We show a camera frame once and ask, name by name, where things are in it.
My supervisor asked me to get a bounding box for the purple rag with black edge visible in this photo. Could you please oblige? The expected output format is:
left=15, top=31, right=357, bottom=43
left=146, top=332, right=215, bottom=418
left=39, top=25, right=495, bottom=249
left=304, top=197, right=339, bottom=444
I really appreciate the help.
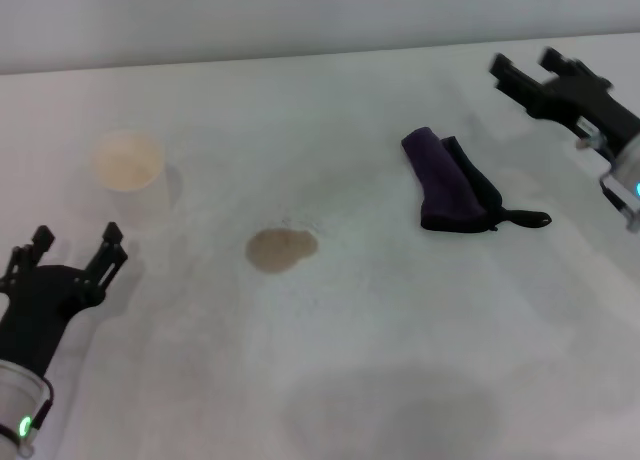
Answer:
left=400, top=126, right=553, bottom=234

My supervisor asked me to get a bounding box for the brown water stain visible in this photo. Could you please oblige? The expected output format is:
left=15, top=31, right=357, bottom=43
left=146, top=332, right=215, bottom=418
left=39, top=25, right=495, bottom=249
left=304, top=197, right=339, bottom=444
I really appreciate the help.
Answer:
left=244, top=227, right=320, bottom=275

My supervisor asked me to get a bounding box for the white paper cup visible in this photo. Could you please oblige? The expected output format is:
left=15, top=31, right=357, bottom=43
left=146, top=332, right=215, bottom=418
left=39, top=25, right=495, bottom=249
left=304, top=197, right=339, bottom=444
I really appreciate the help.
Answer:
left=89, top=129, right=174, bottom=227

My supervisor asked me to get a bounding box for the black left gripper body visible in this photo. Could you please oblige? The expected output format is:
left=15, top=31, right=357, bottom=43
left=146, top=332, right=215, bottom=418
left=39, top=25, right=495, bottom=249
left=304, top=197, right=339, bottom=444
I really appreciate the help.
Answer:
left=0, top=263, right=110, bottom=377

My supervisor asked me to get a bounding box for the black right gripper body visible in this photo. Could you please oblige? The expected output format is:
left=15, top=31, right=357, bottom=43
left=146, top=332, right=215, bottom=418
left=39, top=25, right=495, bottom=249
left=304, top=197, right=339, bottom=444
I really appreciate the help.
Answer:
left=527, top=76, right=640, bottom=157

